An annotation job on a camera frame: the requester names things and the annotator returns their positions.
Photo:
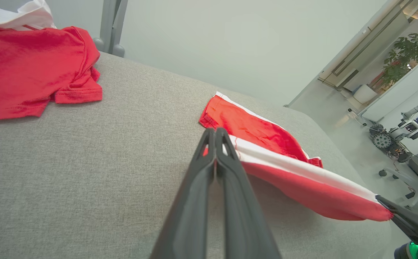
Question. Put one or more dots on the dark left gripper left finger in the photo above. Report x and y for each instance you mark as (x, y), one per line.
(191, 201)

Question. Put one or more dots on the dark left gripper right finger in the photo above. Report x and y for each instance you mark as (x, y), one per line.
(241, 216)

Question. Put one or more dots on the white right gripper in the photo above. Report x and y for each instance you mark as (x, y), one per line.
(416, 251)

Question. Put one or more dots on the red shorts with white stripes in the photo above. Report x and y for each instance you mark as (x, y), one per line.
(302, 190)

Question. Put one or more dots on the red jersey with white sleeves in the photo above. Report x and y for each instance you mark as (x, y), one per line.
(22, 68)

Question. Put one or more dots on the white grey background robot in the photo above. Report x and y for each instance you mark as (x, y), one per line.
(407, 127)

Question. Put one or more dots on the grey fabric sofa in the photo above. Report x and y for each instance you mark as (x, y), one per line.
(86, 180)

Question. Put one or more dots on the white planter pot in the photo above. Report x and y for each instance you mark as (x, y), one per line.
(365, 94)

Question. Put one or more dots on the green potted plant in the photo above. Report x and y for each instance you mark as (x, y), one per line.
(405, 54)

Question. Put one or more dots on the grey partition post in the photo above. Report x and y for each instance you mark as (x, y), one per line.
(110, 28)

